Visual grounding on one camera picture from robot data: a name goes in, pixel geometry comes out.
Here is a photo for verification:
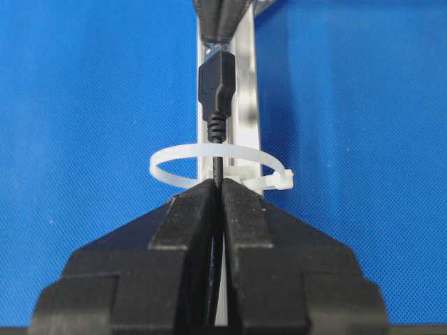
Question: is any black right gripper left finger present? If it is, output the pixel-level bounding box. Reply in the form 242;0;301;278
29;180;216;334

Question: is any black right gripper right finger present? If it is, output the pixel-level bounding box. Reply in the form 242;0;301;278
221;179;388;334

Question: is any black usb cable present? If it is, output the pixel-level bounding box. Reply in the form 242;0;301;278
198;50;237;329

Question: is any white zip tie loop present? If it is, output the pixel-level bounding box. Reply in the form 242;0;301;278
149;143;294;191

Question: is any aluminium extrusion frame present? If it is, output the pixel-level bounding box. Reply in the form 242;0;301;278
196;1;276;180

